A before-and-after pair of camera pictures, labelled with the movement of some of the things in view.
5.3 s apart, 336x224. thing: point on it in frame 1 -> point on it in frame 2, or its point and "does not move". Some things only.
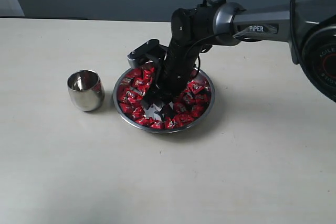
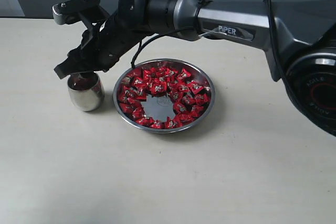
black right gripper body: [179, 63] -> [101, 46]
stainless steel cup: [86, 89] does not move
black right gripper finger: [149, 98] -> [66, 68]
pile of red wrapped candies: [189, 105] does not move
